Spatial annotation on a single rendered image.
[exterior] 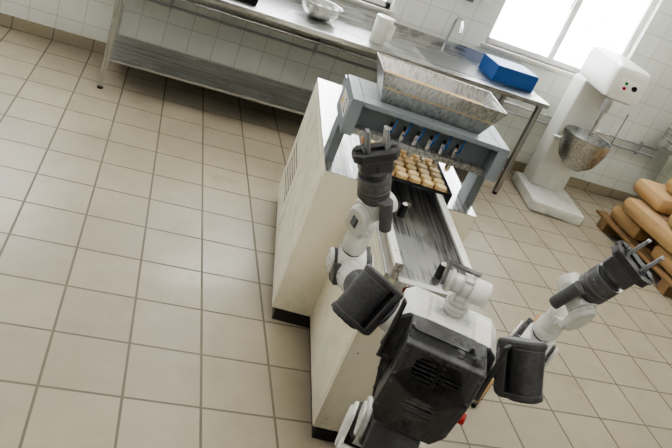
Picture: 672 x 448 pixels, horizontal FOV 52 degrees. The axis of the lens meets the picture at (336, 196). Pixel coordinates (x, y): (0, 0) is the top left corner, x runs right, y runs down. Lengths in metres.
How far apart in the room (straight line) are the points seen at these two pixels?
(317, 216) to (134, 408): 1.08
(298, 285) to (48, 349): 1.10
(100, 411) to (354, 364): 0.93
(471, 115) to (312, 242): 0.89
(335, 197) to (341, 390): 0.83
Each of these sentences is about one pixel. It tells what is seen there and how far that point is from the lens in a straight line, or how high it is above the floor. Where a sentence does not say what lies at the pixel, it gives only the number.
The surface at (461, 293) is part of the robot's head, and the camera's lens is 1.75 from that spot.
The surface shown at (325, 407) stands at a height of 0.19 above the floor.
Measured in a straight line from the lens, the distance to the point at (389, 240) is 2.46.
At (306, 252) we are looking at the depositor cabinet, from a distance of 3.14.
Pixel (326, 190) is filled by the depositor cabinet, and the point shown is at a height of 0.75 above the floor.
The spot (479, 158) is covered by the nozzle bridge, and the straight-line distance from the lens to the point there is 3.11.
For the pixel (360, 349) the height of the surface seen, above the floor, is 0.50.
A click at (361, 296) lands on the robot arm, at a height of 1.08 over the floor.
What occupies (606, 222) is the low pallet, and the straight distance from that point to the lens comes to 6.49.
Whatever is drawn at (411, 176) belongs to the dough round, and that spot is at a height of 0.92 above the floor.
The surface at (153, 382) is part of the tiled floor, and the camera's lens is 2.89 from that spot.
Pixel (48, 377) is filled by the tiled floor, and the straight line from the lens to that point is 2.84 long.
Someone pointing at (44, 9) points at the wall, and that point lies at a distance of 5.90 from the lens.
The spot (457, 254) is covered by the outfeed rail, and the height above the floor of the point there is 0.89.
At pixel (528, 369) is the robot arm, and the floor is 1.08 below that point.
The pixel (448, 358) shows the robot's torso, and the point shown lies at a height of 1.11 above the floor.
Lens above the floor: 1.99
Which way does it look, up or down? 25 degrees down
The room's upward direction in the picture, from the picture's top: 22 degrees clockwise
